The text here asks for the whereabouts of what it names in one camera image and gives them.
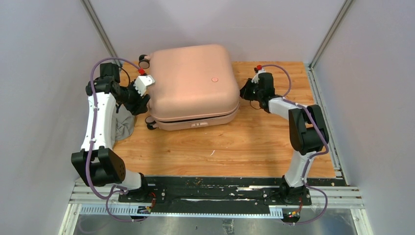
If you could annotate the grey cloth garment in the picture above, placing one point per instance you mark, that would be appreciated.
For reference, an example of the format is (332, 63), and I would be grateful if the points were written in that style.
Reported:
(124, 126)

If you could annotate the aluminium frame rails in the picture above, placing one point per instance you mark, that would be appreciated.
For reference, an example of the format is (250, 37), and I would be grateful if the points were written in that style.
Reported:
(83, 200)

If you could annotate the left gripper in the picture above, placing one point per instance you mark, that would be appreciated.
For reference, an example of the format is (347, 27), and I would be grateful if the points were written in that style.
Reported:
(137, 106)

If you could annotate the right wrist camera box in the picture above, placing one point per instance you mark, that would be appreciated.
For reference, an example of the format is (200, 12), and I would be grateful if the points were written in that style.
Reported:
(255, 79)

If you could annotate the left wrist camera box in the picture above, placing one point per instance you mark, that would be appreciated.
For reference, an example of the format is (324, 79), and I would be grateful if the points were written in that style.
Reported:
(142, 83)

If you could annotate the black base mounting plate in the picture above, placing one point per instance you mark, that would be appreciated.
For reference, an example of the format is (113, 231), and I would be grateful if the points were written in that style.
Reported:
(226, 195)

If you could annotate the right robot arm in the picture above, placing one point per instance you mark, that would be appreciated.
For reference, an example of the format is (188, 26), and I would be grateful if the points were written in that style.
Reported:
(307, 132)

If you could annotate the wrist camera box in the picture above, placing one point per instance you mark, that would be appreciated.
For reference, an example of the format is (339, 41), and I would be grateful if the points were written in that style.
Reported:
(255, 79)
(142, 83)

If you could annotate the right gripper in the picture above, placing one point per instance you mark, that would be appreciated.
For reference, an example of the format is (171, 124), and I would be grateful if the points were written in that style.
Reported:
(244, 93)

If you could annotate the pink suitcase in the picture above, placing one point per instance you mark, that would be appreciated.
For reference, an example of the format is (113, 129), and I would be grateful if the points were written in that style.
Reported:
(194, 87)

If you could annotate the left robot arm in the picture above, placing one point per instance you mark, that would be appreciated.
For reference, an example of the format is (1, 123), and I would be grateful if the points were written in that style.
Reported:
(104, 91)

